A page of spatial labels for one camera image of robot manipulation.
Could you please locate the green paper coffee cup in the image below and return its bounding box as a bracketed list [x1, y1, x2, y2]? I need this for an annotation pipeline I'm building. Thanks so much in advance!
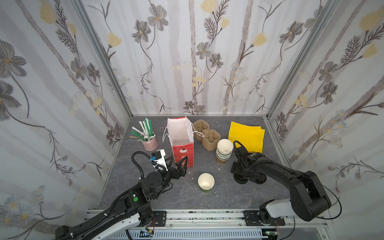
[198, 173, 215, 193]

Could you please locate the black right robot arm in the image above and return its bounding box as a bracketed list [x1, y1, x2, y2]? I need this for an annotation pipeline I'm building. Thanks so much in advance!
[231, 141, 333, 225]

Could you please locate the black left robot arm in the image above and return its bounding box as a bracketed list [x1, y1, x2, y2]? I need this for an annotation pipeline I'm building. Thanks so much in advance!
[55, 151, 189, 240]

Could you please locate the pink straw holder cup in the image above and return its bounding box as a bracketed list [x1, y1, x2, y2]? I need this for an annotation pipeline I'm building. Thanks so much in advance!
[142, 136, 158, 152]

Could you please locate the red white paper bag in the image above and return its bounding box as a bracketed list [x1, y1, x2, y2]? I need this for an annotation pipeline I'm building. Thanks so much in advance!
[162, 117, 204, 168]

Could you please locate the brown pulp cup carrier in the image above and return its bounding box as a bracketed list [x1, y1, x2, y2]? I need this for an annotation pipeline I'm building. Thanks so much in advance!
[193, 120, 221, 151]

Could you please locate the stack of paper cups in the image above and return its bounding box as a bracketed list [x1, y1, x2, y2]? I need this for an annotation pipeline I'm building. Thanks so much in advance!
[216, 139, 234, 165]

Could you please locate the yellow napkin stack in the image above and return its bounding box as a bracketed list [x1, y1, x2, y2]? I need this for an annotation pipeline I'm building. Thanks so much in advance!
[228, 122, 265, 153]

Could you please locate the stack of black lids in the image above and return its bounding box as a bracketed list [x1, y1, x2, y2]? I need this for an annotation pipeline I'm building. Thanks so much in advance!
[234, 173, 267, 185]

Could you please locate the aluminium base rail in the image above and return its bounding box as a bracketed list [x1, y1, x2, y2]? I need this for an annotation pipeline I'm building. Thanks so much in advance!
[83, 208, 334, 240]

